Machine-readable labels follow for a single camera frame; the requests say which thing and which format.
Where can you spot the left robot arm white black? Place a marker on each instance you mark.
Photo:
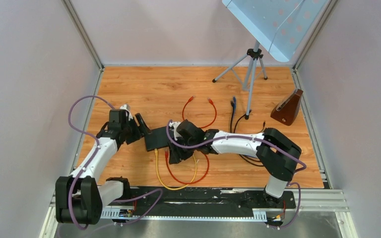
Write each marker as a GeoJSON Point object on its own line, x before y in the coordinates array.
{"type": "Point", "coordinates": [79, 199]}

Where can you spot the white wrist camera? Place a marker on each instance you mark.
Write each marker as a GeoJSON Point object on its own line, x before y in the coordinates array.
{"type": "Point", "coordinates": [173, 128]}
{"type": "Point", "coordinates": [126, 107]}

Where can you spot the brown wooden metronome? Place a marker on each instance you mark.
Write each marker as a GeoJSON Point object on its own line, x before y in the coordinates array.
{"type": "Point", "coordinates": [287, 110]}

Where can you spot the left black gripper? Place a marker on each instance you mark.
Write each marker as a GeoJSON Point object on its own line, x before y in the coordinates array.
{"type": "Point", "coordinates": [137, 136]}

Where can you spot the black power adapter with cord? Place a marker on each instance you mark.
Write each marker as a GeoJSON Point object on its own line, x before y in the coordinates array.
{"type": "Point", "coordinates": [233, 130]}

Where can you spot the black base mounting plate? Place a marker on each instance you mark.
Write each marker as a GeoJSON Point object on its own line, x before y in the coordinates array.
{"type": "Point", "coordinates": [200, 202]}

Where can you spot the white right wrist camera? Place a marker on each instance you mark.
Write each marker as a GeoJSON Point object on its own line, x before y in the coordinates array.
{"type": "Point", "coordinates": [173, 128]}

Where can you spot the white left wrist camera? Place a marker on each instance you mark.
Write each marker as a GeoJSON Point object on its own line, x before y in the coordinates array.
{"type": "Point", "coordinates": [126, 107]}

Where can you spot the grey tripod stand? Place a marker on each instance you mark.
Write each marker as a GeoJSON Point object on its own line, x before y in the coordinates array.
{"type": "Point", "coordinates": [256, 56]}

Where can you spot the aluminium frame rail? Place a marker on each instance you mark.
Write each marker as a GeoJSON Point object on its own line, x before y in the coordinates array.
{"type": "Point", "coordinates": [319, 213]}

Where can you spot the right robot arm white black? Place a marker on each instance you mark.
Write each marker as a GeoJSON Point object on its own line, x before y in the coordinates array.
{"type": "Point", "coordinates": [278, 154]}

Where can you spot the light blue perforated panel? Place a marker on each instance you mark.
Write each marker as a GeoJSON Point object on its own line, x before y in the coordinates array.
{"type": "Point", "coordinates": [278, 25]}

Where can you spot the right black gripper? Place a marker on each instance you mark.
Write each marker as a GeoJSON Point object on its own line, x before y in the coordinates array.
{"type": "Point", "coordinates": [176, 155]}

